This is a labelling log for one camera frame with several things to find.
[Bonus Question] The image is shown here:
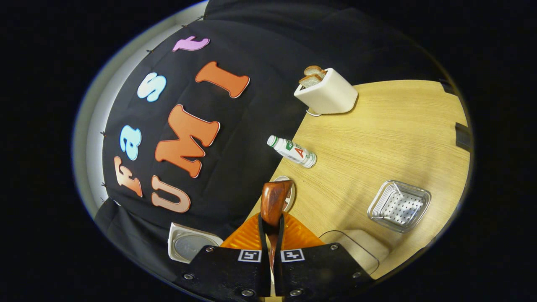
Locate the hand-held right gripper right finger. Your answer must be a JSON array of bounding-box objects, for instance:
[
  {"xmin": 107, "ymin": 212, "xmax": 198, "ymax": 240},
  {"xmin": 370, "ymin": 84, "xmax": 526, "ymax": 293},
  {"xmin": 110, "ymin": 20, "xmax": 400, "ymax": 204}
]
[{"xmin": 275, "ymin": 214, "xmax": 374, "ymax": 300}]

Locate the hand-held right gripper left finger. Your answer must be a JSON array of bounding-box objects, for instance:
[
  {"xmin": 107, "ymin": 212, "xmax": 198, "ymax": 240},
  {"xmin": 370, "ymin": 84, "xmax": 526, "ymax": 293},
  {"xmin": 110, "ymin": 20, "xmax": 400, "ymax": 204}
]
[{"xmin": 174, "ymin": 212, "xmax": 271, "ymax": 300}]

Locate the white rice cooker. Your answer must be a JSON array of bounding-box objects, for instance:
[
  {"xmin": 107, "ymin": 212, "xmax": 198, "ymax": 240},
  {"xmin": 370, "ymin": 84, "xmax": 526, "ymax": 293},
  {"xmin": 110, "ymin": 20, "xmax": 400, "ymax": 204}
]
[{"xmin": 168, "ymin": 222, "xmax": 224, "ymax": 264}]

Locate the clear rice container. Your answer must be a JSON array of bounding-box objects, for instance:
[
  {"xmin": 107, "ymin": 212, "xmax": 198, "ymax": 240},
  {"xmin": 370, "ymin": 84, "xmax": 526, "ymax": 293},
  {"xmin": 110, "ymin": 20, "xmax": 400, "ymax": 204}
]
[{"xmin": 319, "ymin": 229, "xmax": 391, "ymax": 275}]

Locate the brown wooden spoon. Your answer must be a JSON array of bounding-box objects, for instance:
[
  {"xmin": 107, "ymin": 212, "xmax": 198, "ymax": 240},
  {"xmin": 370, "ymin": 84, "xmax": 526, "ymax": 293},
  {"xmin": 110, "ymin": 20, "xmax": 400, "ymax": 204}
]
[{"xmin": 260, "ymin": 180, "xmax": 293, "ymax": 273}]

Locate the white round plate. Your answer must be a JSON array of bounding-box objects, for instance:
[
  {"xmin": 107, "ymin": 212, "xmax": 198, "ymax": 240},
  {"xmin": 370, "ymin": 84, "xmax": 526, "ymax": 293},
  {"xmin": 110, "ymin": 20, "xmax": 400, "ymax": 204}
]
[{"xmin": 273, "ymin": 176, "xmax": 296, "ymax": 212}]

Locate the white green drink bottle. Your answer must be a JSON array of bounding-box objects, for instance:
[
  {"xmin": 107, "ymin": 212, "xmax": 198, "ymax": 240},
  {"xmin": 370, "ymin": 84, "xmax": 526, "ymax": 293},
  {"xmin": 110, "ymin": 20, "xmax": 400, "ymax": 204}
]
[{"xmin": 267, "ymin": 135, "xmax": 318, "ymax": 169}]

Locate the white toaster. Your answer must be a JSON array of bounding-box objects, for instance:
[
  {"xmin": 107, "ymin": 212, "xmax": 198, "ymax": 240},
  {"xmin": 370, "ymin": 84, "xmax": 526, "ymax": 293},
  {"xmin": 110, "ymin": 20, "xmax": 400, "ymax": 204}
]
[{"xmin": 294, "ymin": 68, "xmax": 359, "ymax": 115}]

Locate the dark table edge bracket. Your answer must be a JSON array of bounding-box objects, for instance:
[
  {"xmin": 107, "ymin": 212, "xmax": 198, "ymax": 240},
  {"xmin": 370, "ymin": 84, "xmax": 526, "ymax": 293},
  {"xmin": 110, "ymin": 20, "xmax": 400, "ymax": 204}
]
[{"xmin": 455, "ymin": 122, "xmax": 474, "ymax": 151}]

